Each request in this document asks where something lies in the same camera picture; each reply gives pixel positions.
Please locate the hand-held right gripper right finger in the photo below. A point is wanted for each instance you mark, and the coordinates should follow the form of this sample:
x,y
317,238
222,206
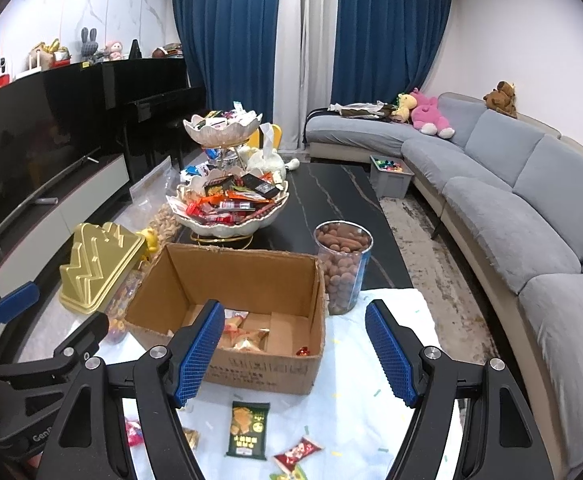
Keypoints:
x,y
391,355

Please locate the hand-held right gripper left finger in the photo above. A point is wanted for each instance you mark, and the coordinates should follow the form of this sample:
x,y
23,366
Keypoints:
x,y
199,355

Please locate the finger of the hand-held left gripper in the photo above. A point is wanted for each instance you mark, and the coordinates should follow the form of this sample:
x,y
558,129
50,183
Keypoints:
x,y
86,332
16,302

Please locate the clear orange snack packet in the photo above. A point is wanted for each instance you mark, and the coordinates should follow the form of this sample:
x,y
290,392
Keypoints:
x,y
235,320

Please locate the beige snack packet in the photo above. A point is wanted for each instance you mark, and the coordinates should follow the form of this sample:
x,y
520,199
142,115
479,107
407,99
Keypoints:
x,y
249,341

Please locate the small gold snack packet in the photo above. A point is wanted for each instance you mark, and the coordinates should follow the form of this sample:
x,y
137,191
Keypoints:
x,y
191,439

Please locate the small red candy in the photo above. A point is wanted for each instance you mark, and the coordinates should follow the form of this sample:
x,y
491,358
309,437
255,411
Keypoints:
x,y
302,351

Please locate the dark green snack packet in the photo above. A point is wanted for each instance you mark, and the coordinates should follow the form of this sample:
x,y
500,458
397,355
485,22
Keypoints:
x,y
248,430

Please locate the pink snack packet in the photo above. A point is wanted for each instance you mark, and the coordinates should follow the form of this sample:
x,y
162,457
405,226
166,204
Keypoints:
x,y
134,432

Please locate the brown cardboard box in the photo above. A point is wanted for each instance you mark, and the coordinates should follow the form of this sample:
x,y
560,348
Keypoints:
x,y
271,280

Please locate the small red snack packet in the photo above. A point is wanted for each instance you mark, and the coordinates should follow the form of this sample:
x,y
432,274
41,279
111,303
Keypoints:
x,y
296,452

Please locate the small yellow-green candy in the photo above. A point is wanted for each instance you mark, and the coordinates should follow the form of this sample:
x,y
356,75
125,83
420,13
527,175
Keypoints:
x,y
291,472

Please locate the gold lid candy jar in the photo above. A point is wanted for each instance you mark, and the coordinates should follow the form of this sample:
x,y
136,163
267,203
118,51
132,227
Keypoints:
x,y
101,260

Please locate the light blue speckled cloth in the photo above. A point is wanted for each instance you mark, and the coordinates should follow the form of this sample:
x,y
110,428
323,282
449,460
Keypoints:
x,y
341,410

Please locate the clear plastic nut jar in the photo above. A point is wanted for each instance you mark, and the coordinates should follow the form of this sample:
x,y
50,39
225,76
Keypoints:
x,y
341,270

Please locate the grey mottled rug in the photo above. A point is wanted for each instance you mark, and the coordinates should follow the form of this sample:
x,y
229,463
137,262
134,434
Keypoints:
x,y
446,270

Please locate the grey remote control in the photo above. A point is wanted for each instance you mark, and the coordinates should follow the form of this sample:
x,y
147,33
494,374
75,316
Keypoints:
x,y
46,201

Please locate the small yellow toy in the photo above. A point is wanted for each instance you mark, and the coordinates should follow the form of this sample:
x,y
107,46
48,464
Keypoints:
x,y
147,242

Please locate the grey television cabinet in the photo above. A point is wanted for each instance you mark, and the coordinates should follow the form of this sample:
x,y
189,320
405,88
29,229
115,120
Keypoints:
x,y
91,195

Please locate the bag of peanuts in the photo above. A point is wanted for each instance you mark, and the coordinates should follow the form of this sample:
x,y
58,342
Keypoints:
x,y
166,227

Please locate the pile of mixed snack packets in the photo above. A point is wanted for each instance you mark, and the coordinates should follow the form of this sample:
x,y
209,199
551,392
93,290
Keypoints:
x,y
226,200
221,119

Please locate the black curved television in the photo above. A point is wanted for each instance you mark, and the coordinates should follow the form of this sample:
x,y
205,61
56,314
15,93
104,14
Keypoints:
x,y
26,145

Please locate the clear plastic bag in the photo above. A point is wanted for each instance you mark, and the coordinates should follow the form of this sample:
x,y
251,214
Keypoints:
x,y
151,182

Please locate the grey storage bin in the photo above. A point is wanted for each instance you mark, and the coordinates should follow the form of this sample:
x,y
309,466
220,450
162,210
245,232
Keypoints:
x,y
389,180

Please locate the grey corner sofa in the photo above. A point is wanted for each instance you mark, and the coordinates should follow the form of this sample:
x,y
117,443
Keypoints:
x,y
511,195

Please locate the white plush toy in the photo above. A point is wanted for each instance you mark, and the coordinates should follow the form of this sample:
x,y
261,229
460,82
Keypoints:
x,y
269,162

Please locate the yellow plastic chair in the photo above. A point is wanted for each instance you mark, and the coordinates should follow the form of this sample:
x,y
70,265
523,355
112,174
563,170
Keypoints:
x,y
256,139

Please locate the white two-tier bowl stand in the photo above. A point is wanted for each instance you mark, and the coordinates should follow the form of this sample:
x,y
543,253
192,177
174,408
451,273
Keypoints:
x,y
221,132

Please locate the white and red toy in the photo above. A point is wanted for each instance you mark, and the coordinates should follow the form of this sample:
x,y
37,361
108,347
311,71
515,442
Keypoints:
x,y
0,75

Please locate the white wooden rack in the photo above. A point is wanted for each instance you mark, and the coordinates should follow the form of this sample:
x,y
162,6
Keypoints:
x,y
25,71

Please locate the pink plush toy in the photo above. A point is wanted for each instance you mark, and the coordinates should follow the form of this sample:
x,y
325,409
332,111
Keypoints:
x,y
429,112

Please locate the dark patterned cloth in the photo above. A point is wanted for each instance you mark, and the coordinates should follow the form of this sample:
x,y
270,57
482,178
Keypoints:
x,y
361,109

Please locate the yellow plush toy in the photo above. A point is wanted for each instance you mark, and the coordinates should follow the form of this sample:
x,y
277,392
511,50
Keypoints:
x,y
404,106

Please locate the gold foil ornament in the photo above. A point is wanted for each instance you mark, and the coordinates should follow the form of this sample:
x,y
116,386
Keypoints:
x,y
49,52

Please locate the black upright piano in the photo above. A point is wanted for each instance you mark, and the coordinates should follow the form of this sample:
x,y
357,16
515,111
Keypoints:
x,y
146,85

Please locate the grey rabbit plush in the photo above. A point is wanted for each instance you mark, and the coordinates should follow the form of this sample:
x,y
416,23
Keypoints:
x,y
89,47

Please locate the pink doll plush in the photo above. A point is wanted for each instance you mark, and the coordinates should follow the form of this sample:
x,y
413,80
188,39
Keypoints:
x,y
113,50

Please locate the brown plush toy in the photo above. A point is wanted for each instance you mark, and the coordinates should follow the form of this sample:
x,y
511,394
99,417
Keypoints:
x,y
500,99

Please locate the black metronome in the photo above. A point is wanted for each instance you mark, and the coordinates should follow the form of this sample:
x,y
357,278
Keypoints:
x,y
135,50

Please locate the white sheer curtain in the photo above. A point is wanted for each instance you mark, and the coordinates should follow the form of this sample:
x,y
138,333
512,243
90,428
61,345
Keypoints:
x,y
306,50

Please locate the blue curtain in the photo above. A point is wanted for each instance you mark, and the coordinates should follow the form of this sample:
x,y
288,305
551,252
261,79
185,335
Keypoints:
x,y
226,35
391,30

